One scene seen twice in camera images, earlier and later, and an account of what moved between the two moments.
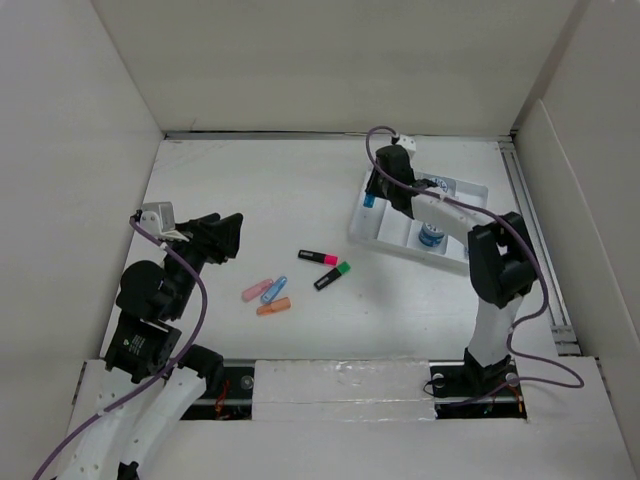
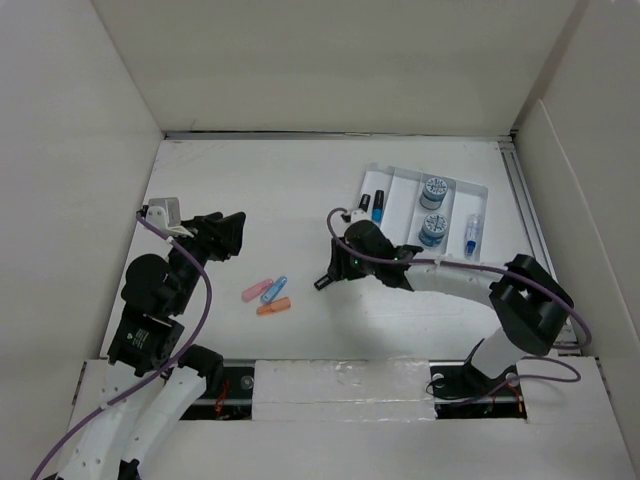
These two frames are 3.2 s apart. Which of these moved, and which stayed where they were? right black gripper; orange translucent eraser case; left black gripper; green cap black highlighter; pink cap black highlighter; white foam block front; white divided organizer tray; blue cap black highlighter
Moved: right black gripper; pink cap black highlighter; blue cap black highlighter
Stayed: left black gripper; green cap black highlighter; white foam block front; orange translucent eraser case; white divided organizer tray
